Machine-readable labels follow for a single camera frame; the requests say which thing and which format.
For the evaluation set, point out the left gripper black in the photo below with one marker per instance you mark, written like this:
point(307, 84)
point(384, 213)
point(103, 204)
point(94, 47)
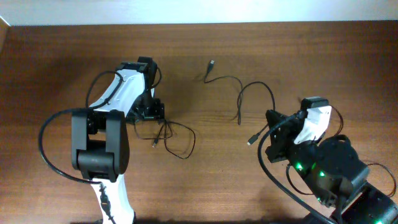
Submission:
point(157, 114)

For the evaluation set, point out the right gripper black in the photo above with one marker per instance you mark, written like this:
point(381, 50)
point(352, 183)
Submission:
point(286, 131)

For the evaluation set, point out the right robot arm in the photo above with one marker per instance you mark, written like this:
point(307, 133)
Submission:
point(330, 167)

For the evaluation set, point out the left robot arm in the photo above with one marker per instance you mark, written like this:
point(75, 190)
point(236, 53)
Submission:
point(100, 143)

